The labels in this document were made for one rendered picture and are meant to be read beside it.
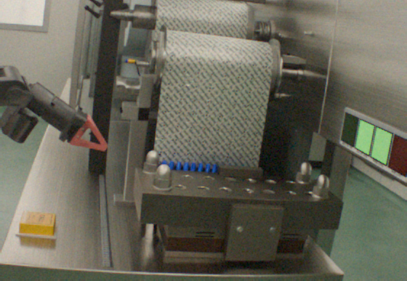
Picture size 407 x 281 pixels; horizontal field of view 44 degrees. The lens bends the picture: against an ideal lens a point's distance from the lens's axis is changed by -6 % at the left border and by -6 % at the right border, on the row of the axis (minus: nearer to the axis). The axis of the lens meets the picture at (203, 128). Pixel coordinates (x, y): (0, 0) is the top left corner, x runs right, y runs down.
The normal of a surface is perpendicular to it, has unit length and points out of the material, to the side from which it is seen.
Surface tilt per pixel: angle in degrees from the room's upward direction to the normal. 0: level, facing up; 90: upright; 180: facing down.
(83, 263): 0
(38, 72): 90
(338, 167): 90
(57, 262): 0
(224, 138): 90
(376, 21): 90
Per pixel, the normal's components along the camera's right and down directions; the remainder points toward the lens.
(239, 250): 0.19, 0.22
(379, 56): -0.97, -0.08
